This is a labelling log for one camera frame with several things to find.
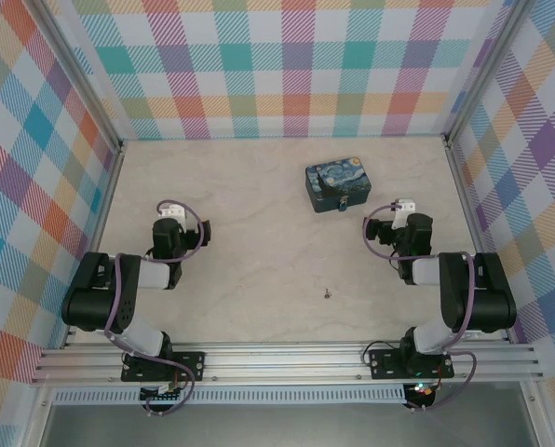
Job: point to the starry night print tin box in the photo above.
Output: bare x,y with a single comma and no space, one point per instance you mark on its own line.
335,179

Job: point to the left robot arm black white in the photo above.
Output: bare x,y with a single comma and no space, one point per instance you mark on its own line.
96,302

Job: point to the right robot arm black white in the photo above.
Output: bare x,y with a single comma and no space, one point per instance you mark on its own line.
491,302

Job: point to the black controller board white connector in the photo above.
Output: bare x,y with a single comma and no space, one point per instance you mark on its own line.
161,393

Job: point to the black controller board lit LEDs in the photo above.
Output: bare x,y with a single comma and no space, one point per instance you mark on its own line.
421,393

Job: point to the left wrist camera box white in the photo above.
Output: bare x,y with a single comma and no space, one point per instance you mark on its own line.
174,212

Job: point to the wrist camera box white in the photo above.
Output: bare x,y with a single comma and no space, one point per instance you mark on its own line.
407,205
174,212

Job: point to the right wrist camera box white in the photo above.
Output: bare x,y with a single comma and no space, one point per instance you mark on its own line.
407,205

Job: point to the aluminium frame side rail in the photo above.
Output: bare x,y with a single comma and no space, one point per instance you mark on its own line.
95,247
476,233

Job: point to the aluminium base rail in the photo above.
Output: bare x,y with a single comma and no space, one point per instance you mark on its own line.
282,361

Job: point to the aluminium frame post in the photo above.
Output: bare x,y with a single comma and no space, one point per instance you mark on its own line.
484,74
533,419
79,79
37,419

